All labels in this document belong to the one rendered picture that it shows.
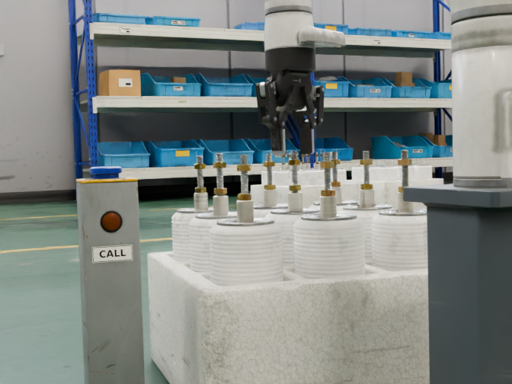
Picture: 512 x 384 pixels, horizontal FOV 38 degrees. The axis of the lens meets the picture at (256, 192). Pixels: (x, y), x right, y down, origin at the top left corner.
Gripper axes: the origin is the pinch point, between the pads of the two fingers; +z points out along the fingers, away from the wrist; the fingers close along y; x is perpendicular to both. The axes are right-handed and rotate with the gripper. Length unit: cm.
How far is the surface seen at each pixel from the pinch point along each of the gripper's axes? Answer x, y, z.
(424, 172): -118, -266, 13
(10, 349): -53, 17, 34
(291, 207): -0.2, 0.8, 9.2
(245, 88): -320, -356, -54
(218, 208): -5.9, 10.6, 8.6
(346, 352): 15.6, 10.8, 26.5
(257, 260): 7.8, 18.2, 14.3
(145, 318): -52, -14, 35
